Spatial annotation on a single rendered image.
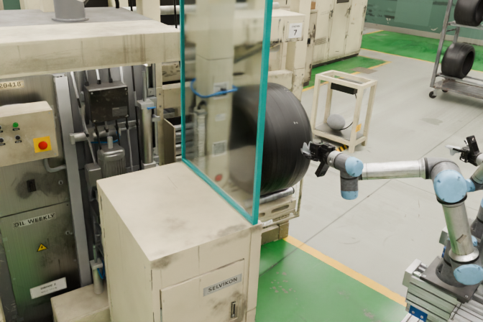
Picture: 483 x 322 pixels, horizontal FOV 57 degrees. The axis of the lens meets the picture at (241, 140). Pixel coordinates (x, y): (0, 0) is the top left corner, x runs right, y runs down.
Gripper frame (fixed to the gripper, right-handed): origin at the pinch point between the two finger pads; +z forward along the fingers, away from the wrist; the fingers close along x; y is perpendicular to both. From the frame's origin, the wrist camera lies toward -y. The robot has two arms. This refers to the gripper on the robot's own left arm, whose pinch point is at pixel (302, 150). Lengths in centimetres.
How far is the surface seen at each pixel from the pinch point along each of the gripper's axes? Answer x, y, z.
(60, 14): 93, 66, 44
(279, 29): -17, 54, 42
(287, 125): 5.8, 12.5, 5.2
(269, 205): 7.1, -34.4, 18.0
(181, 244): 84, -1, -43
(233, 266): 66, -15, -44
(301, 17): -32, 60, 41
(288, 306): -19, -119, 34
